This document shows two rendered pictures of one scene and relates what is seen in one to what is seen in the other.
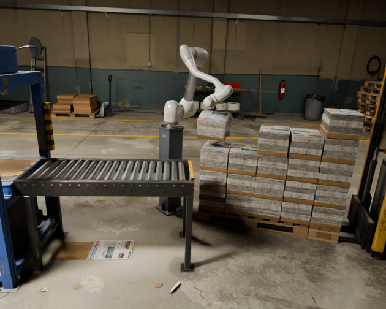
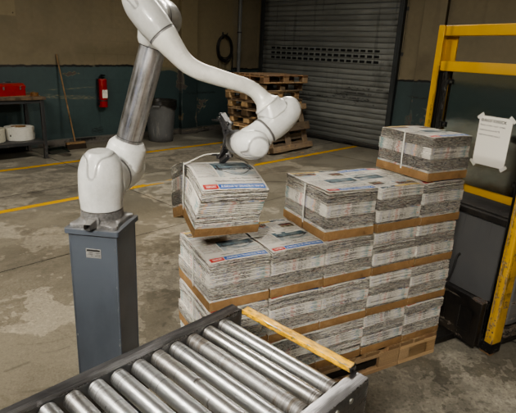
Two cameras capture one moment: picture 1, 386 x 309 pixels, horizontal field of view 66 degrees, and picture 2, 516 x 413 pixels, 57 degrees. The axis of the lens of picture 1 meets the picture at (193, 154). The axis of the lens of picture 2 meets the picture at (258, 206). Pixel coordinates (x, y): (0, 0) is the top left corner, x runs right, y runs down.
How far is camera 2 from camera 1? 1.81 m
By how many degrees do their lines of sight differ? 41
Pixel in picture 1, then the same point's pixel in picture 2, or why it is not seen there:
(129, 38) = not seen: outside the picture
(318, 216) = (412, 320)
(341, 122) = (445, 152)
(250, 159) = (313, 256)
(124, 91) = not seen: outside the picture
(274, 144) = (352, 213)
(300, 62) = (124, 43)
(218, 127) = (250, 201)
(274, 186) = (354, 295)
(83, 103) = not seen: outside the picture
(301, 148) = (395, 209)
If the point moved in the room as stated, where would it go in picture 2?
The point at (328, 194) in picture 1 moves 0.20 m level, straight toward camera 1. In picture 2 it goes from (426, 278) to (449, 295)
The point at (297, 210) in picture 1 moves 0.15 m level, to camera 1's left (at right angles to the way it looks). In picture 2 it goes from (385, 324) to (368, 333)
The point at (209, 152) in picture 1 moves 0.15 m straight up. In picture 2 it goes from (230, 265) to (231, 231)
